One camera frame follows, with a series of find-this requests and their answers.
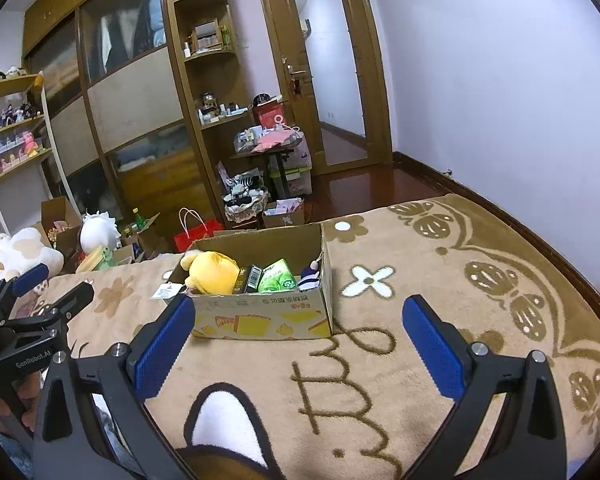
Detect yellow plush dog pouch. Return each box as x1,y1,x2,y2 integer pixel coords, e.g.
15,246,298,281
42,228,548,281
180,251,241,295

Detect black tissue pack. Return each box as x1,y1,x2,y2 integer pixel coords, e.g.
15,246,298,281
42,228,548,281
232,265,265,294

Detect round white plush toy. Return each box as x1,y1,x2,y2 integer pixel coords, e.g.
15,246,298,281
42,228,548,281
78,210,122,253

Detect zebra plush toy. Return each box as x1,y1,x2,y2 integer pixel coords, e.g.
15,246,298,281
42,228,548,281
223,172,271,206

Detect brass door handle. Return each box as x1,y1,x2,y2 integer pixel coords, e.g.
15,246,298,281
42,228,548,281
285,62,306,96

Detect purple plush toy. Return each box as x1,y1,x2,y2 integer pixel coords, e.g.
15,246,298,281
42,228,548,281
297,260,323,292

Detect small cluttered side table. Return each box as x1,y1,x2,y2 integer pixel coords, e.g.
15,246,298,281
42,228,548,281
230,127,306,201

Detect red square box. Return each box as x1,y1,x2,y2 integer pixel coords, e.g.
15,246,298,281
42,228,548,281
252,92,287,128

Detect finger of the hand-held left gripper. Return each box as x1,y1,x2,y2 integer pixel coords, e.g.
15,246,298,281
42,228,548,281
0,262,51,306
27,281,95,323

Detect lace trimmed basket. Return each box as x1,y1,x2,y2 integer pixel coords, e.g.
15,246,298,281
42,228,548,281
223,190,271,224

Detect wooden wardrobe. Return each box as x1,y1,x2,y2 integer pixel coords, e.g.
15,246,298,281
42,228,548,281
22,0,216,256

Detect wooden corner shelf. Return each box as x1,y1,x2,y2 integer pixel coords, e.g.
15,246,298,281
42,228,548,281
167,0,253,131

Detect tall brown cardboard box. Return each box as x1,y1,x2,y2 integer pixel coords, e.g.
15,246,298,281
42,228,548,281
41,196,83,261

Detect small open cardboard box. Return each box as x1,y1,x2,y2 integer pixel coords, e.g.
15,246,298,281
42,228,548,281
120,212,162,263

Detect green tissue pack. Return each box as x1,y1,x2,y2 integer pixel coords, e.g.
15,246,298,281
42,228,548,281
257,258,301,293

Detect red gift bag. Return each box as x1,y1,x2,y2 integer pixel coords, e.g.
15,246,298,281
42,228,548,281
173,207,226,254

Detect white storage box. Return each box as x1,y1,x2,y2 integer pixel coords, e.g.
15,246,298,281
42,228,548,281
280,132,313,196

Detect wooden door with glass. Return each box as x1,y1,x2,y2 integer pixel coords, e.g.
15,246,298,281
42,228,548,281
255,0,393,176

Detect person's left hand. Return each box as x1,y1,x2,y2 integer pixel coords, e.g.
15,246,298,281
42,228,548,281
17,372,44,432

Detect low cardboard box with papers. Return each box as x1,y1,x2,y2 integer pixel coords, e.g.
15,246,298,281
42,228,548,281
262,199,306,228

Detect row of small figurines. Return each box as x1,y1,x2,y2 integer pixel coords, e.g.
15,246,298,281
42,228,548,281
0,100,48,178

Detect white display shelf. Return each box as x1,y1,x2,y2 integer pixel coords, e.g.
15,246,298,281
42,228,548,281
0,72,76,241

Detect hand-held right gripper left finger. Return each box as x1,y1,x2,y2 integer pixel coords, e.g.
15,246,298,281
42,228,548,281
32,292,197,480

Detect green frog plush toy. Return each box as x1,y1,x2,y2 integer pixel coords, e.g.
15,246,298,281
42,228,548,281
77,245,117,272

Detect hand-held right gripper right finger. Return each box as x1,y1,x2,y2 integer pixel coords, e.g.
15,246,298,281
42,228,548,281
401,295,568,480

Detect large white plush toy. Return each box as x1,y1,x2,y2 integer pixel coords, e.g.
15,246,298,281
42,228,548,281
0,227,65,301

